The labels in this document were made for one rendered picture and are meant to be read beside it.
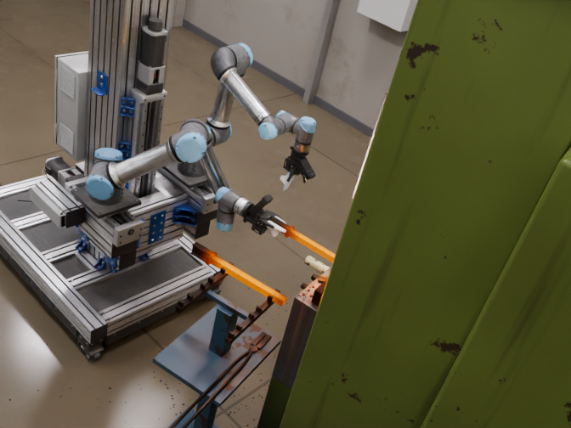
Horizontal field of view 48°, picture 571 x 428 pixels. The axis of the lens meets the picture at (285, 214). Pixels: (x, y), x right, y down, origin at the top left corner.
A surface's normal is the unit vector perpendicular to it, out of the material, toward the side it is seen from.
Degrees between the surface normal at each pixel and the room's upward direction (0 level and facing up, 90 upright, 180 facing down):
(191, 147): 86
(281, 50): 90
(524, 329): 90
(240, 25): 90
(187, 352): 0
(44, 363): 0
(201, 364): 0
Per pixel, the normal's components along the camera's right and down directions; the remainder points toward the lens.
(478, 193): -0.56, 0.37
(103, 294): 0.21, -0.81
